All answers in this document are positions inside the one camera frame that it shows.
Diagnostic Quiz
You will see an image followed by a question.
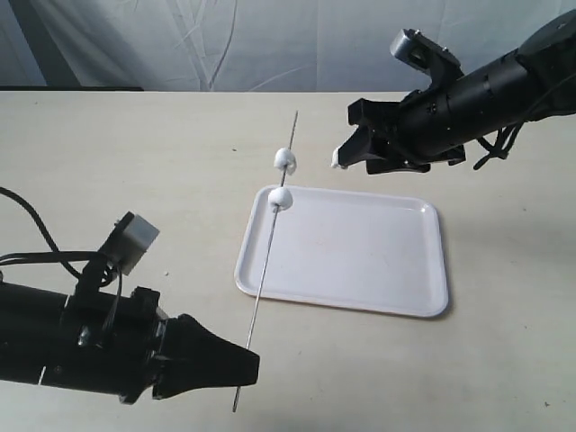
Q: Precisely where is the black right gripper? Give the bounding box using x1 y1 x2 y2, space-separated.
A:
340 58 540 175

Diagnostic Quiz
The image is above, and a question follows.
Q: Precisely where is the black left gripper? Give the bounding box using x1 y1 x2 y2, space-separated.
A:
62 285 262 406

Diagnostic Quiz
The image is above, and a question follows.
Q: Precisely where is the white foam piece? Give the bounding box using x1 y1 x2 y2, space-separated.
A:
330 147 347 170
274 148 297 176
267 186 293 212

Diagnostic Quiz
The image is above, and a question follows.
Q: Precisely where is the thin metal skewer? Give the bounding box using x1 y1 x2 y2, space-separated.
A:
231 110 300 414

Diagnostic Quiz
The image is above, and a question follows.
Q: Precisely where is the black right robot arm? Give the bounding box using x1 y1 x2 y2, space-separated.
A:
331 11 575 175

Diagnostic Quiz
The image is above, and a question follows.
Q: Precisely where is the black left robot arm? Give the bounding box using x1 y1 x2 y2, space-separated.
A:
1 283 260 405

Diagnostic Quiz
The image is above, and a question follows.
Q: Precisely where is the white rectangular plastic tray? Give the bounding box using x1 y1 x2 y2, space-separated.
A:
234 185 449 319

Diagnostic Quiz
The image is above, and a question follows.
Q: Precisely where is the grey backdrop curtain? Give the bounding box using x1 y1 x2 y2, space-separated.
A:
1 1 575 92

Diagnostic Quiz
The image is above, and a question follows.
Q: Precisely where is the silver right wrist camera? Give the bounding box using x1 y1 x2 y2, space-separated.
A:
390 29 464 88

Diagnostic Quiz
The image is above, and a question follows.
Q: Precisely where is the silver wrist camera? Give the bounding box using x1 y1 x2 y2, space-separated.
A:
390 29 464 88
99 211 159 275

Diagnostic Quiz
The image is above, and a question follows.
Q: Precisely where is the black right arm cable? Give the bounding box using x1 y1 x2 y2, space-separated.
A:
472 80 559 171

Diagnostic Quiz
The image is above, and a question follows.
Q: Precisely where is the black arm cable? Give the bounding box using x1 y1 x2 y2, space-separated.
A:
472 80 559 171
0 186 127 334

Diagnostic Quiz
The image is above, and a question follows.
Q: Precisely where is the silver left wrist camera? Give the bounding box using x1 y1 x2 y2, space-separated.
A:
99 211 159 275

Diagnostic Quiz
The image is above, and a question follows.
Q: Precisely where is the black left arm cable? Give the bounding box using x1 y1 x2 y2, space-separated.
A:
0 186 127 334

